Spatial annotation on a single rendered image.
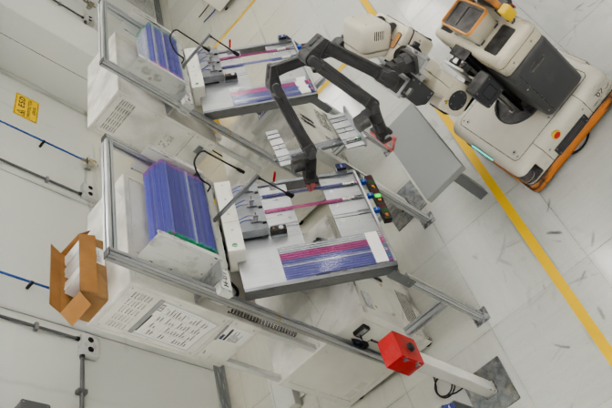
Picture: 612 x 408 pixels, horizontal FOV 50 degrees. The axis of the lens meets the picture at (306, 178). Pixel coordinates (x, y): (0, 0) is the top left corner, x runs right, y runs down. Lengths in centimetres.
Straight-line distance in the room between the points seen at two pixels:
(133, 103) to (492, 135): 202
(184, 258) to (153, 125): 137
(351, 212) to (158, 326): 108
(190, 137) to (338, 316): 149
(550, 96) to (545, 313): 105
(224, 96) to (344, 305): 157
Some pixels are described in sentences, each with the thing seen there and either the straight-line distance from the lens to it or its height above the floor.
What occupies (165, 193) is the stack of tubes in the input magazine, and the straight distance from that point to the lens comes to 303.
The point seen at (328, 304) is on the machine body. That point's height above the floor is 62.
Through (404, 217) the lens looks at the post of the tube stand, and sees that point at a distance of 419.
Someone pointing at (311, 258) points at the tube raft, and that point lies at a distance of 309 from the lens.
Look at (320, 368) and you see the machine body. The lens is 358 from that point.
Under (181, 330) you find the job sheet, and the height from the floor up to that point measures 135.
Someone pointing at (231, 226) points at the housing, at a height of 129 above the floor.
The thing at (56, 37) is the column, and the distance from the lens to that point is 593.
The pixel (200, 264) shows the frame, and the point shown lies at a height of 144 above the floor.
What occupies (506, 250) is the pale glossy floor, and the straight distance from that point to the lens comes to 369.
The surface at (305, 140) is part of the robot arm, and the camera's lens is 324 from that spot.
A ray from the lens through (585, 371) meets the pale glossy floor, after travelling 332.
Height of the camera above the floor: 294
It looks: 36 degrees down
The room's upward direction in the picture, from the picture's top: 60 degrees counter-clockwise
